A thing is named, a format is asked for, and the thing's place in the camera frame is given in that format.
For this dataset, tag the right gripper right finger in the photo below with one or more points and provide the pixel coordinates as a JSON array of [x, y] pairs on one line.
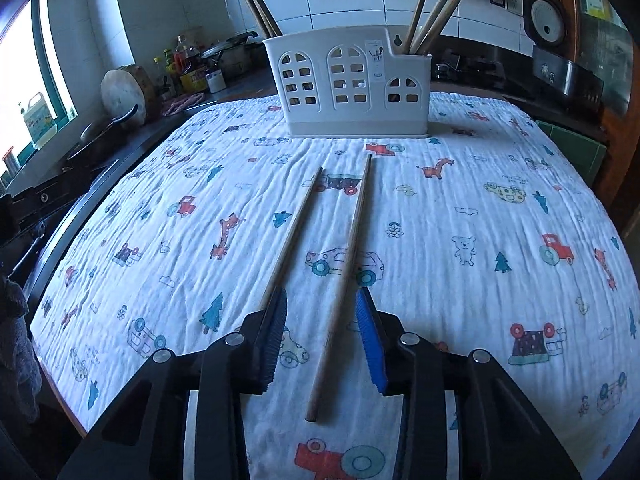
[[501, 435]]

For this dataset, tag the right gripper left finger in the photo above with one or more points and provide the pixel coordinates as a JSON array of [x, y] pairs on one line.
[[141, 433]]

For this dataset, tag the wooden chopstick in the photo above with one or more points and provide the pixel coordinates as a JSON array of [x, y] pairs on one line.
[[440, 7], [273, 28], [413, 26], [279, 268], [442, 17], [323, 369], [258, 18]]

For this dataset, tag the cartoon print white cloth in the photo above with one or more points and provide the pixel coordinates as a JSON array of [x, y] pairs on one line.
[[481, 236]]

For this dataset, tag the black wok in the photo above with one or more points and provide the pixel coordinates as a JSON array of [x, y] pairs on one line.
[[98, 139]]

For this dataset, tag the detergent bottle on windowsill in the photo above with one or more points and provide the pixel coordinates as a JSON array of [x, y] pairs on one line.
[[39, 121]]

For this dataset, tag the pink cloth on counter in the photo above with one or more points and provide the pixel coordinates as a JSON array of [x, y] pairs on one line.
[[181, 103]]

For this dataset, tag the round wooden cutting board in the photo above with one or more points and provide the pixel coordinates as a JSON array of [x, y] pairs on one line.
[[125, 87]]

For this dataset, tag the small white jar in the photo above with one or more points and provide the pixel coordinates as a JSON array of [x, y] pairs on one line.
[[215, 81]]

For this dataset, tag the yellow label sauce bottle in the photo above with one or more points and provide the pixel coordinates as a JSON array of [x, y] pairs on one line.
[[191, 69]]

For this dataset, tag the white plastic utensil holder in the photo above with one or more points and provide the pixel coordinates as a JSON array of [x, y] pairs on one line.
[[350, 82]]

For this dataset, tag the silver pressure cooker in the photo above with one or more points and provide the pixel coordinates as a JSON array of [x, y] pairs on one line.
[[232, 56]]

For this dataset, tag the black rice cooker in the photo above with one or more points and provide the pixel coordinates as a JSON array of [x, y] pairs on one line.
[[580, 90]]

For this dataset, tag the wooden glass door cabinet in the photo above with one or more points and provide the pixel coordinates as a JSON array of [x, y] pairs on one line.
[[599, 40]]

